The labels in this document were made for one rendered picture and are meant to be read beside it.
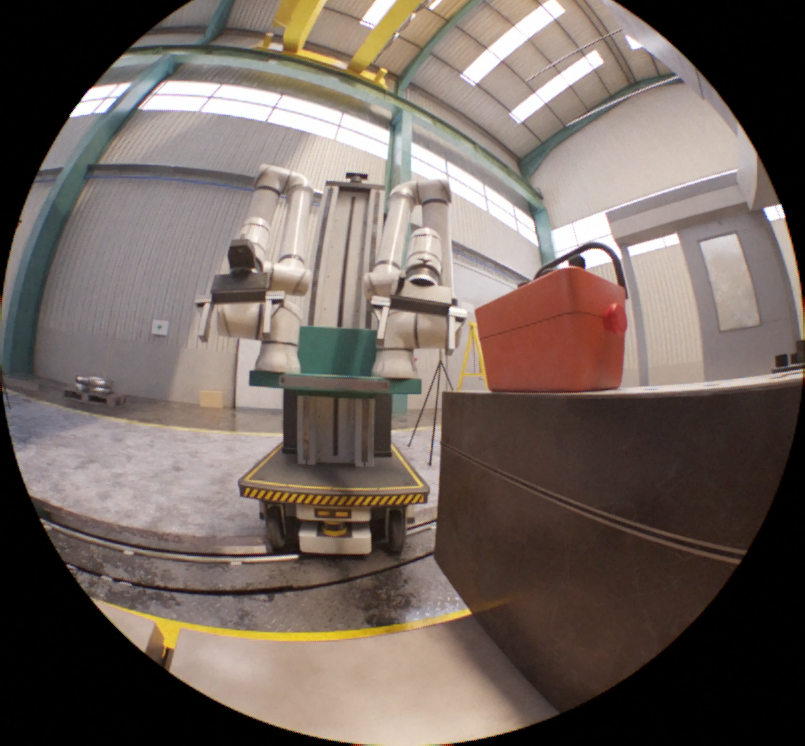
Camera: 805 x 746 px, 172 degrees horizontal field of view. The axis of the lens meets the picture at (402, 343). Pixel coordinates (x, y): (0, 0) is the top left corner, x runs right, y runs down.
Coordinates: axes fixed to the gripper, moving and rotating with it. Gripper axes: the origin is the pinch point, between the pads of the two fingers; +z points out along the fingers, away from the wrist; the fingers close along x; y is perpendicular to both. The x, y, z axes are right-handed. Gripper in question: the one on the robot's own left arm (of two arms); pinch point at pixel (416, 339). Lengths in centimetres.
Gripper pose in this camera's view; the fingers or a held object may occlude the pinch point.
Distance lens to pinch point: 51.8
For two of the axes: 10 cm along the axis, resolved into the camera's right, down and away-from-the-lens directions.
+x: 9.9, 1.4, 0.1
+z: -1.1, 8.3, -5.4
